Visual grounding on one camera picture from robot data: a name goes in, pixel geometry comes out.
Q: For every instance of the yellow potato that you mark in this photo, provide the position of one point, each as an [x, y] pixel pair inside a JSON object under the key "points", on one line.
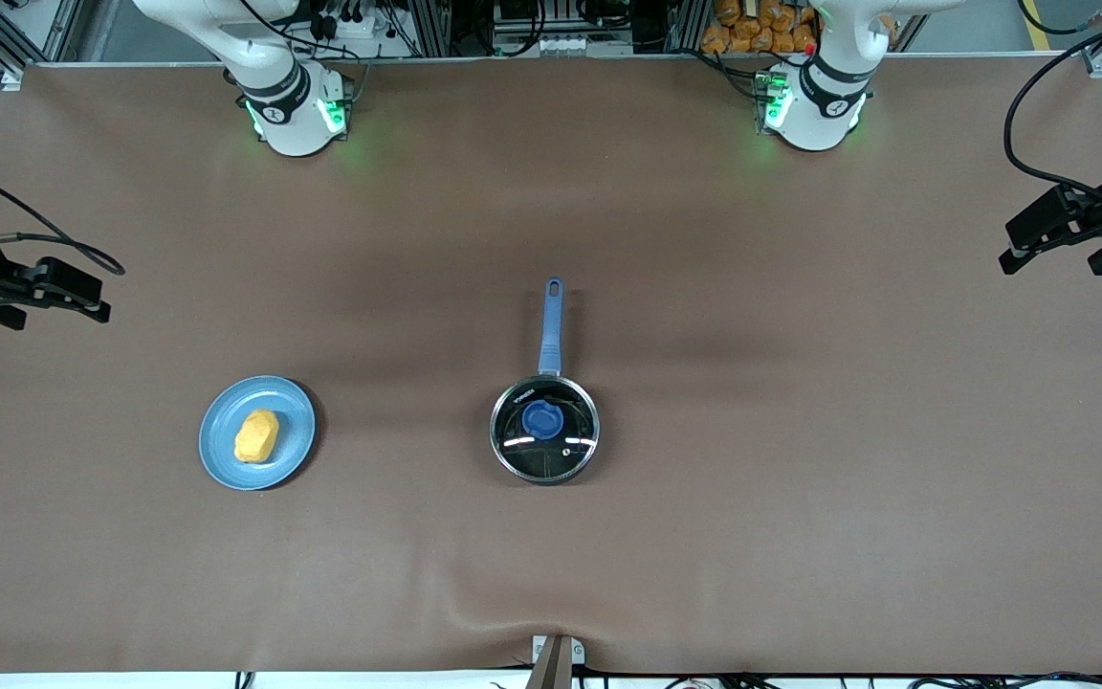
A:
{"points": [[257, 437]]}

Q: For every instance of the glass lid with blue knob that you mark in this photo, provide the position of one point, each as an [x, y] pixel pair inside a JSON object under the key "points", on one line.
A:
{"points": [[543, 419]]}

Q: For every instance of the blue round plate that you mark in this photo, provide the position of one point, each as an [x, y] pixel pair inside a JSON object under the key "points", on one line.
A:
{"points": [[226, 459]]}

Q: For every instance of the green lit base connector box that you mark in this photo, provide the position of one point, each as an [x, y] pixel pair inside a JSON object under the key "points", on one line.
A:
{"points": [[333, 115], [773, 105]]}

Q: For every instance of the large table cover mat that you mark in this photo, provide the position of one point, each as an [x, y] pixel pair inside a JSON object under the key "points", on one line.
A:
{"points": [[704, 287]]}

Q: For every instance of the pile of orange toy food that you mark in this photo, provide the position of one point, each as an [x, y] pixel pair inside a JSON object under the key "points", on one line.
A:
{"points": [[752, 24]]}

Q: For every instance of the white power strip with plugs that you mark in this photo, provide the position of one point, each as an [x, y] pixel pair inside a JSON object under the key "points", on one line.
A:
{"points": [[360, 27]]}

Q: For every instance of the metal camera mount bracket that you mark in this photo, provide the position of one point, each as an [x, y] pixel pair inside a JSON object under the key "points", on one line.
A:
{"points": [[556, 665]]}

